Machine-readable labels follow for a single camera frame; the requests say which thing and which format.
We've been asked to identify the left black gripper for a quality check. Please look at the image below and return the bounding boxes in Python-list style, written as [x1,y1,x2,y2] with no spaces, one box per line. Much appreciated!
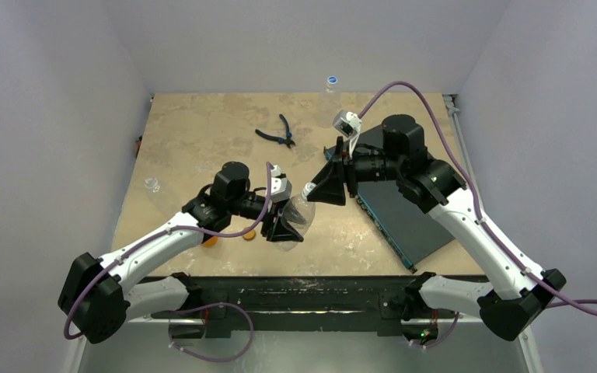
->
[228,192,305,240]

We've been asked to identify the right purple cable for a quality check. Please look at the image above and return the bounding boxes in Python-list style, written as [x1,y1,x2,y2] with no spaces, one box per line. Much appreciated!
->
[358,80,597,319]

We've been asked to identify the orange juice bottle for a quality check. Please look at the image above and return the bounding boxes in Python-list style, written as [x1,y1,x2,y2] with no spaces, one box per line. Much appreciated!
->
[201,236,218,248]

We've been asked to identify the blue handled pliers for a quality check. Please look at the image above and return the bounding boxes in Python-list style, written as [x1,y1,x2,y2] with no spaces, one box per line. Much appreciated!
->
[254,113,296,149]

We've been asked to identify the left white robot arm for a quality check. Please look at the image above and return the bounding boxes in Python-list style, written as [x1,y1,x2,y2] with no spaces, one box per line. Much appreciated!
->
[58,162,303,343]

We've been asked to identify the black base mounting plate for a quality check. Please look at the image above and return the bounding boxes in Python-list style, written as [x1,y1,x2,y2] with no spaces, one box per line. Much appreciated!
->
[150,275,456,347]

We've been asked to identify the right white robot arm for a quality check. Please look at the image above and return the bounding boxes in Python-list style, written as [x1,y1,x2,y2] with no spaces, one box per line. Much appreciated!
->
[307,110,566,341]

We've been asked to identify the dark network switch box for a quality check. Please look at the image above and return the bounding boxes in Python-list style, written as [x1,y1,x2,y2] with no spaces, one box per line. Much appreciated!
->
[327,114,465,273]

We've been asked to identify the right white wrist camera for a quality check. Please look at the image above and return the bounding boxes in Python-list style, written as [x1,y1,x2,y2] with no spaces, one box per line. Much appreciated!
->
[333,110,362,155]

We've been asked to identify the orange bottle cap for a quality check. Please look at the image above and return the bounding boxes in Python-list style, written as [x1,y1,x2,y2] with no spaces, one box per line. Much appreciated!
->
[242,230,257,241]

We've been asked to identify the clear plastic bottle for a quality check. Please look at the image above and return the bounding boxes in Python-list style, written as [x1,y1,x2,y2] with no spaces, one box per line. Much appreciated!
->
[316,76,340,128]

